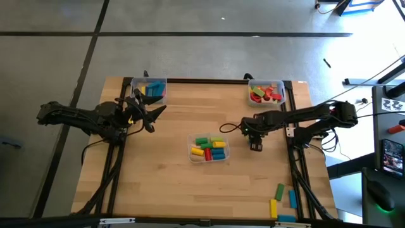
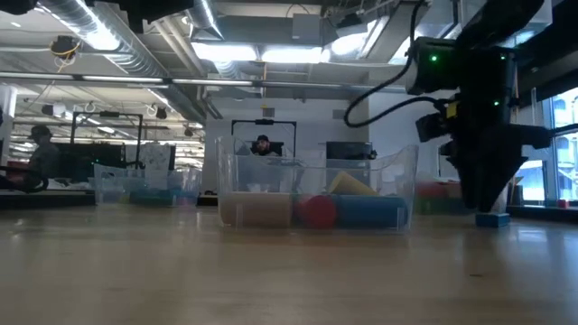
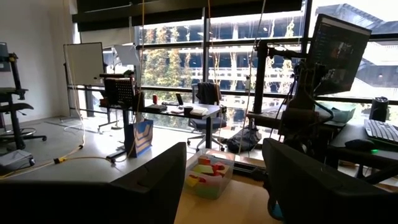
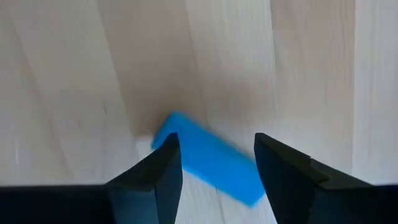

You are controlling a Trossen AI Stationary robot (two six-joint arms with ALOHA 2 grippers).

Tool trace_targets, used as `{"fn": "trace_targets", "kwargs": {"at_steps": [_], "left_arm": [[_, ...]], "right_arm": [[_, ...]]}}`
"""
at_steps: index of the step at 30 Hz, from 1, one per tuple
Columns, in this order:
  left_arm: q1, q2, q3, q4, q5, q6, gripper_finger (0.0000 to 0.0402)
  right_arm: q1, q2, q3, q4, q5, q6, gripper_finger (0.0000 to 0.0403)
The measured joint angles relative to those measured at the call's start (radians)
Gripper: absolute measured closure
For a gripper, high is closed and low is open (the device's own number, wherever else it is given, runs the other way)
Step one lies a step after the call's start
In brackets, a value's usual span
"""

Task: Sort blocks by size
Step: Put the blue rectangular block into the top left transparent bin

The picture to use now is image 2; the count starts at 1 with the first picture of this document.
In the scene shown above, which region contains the green arch block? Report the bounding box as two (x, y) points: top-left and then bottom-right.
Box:
(415, 197), (462, 215)

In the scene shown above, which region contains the white board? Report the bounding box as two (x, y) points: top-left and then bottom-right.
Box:
(137, 142), (173, 172)

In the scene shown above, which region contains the red arch block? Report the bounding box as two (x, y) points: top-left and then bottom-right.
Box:
(415, 181), (458, 199)

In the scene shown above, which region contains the ceiling light strip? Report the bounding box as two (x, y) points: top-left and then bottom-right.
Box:
(0, 70), (407, 95)

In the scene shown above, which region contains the yellow cylinder block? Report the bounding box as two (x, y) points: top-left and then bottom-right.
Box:
(327, 170), (380, 198)

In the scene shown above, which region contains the blue cylinder block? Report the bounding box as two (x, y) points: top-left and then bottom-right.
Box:
(333, 194), (409, 229)

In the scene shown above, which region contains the black camera cable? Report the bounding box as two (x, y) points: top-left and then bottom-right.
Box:
(342, 0), (452, 130)

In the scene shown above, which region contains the grey ceiling box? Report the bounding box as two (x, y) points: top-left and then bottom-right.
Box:
(292, 13), (322, 42)

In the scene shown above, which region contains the natural wood cylinder block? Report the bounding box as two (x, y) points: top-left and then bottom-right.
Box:
(220, 191), (294, 228)

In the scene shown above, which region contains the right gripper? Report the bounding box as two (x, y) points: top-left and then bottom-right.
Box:
(414, 96), (555, 214)

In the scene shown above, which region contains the bright ceiling light panel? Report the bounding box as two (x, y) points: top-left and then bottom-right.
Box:
(191, 42), (329, 64)

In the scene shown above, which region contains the ceiling cable reel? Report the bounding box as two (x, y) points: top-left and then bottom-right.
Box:
(49, 34), (82, 62)

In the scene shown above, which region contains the silver ventilation duct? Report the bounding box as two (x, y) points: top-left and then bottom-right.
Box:
(38, 0), (213, 125)

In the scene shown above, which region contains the person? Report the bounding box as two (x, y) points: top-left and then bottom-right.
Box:
(26, 124), (63, 181)
(249, 134), (280, 158)

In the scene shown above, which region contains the red cylinder block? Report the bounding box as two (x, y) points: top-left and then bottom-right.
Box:
(295, 193), (338, 229)

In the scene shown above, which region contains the black monitor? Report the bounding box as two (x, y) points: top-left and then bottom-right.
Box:
(324, 140), (377, 161)

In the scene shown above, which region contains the black aluminium table frame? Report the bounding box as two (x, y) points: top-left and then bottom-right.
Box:
(0, 189), (578, 223)

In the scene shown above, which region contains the clear plastic bin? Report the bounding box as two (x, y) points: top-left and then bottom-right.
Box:
(93, 162), (203, 208)
(413, 173), (512, 216)
(215, 136), (420, 234)

